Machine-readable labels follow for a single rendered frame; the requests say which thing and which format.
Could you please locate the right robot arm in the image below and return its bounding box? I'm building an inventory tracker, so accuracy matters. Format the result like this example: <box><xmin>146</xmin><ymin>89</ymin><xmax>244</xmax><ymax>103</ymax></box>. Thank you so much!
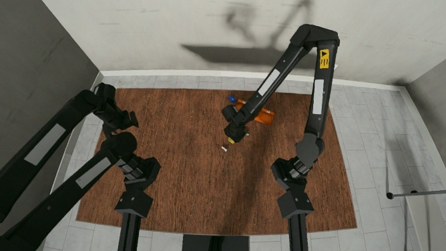
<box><xmin>221</xmin><ymin>24</ymin><xmax>340</xmax><ymax>186</ymax></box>

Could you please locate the orange rack of bins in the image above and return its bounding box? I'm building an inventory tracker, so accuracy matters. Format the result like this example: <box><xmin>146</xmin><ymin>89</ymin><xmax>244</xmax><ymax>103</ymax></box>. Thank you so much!
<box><xmin>236</xmin><ymin>99</ymin><xmax>274</xmax><ymax>125</ymax></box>

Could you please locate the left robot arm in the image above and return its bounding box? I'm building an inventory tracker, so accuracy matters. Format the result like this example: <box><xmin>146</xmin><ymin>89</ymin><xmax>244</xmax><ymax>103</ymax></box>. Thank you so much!
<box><xmin>0</xmin><ymin>82</ymin><xmax>155</xmax><ymax>251</ymax></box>

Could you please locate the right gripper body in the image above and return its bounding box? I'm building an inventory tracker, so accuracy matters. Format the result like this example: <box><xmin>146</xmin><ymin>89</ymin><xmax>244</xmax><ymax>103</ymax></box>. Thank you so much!
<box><xmin>224</xmin><ymin>122</ymin><xmax>246</xmax><ymax>143</ymax></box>

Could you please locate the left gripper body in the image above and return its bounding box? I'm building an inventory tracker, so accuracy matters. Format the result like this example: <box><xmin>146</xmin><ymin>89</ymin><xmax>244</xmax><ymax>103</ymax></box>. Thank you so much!
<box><xmin>102</xmin><ymin>110</ymin><xmax>138</xmax><ymax>135</ymax></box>

